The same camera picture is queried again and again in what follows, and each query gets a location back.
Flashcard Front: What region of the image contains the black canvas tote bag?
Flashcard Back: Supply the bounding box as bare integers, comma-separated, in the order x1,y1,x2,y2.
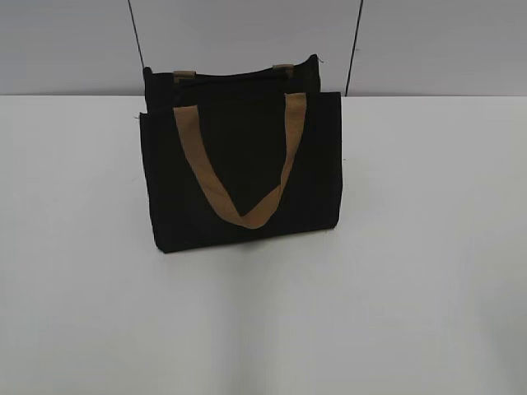
139,55,343,253

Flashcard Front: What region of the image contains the tan front bag handle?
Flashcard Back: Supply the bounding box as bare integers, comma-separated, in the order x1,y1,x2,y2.
173,93,307,230

